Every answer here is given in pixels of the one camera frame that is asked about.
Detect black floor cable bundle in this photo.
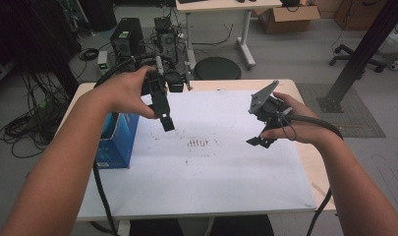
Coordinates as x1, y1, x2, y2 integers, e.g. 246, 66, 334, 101
0, 70, 70, 159

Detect large brown cardboard box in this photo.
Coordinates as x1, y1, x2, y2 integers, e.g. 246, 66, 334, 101
333, 0, 389, 32

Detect black round stool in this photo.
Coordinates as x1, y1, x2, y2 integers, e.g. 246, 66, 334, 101
193, 56, 243, 82

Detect person's left hand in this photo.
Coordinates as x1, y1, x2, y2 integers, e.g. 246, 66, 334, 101
86, 65, 158, 120

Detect small white device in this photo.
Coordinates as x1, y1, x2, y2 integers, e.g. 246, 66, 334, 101
96, 50, 109, 72

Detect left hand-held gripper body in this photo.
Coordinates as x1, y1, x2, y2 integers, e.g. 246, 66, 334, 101
141, 55, 193, 116

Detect grey floor mat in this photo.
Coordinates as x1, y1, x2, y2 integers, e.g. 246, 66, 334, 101
296, 83, 387, 139

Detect white table mat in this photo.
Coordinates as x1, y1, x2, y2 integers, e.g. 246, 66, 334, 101
78, 89, 317, 220

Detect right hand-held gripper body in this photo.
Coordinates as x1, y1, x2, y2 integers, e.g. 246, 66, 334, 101
248, 80, 292, 131

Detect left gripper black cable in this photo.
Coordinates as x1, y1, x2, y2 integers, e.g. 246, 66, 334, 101
92, 53, 176, 236

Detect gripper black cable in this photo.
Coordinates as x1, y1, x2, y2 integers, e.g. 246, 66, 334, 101
278, 111, 345, 236
92, 53, 176, 236

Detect person's dark trousers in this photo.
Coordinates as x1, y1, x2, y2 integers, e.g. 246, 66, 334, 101
129, 214, 275, 236

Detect black computer tower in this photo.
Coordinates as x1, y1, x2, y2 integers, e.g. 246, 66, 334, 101
109, 17, 145, 58

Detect black curtain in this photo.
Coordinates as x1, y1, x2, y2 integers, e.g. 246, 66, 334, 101
0, 0, 85, 75

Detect white desk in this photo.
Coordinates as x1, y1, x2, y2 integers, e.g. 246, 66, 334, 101
175, 0, 283, 72

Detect blue cardboard box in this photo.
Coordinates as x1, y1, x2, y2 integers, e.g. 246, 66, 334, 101
95, 112, 141, 170

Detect person's right hand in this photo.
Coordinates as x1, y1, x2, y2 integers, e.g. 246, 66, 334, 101
259, 91, 332, 146

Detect coiled black cable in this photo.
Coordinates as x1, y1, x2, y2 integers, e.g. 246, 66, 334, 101
78, 47, 100, 62

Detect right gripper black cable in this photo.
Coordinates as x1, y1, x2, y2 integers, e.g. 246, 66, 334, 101
278, 111, 345, 236

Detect black office chair base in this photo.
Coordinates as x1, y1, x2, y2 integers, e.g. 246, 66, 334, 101
328, 43, 387, 74

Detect open brown cardboard box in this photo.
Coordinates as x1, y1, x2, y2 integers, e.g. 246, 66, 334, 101
254, 4, 321, 34

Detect open computer case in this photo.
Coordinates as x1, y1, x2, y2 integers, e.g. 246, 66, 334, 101
152, 16, 180, 65

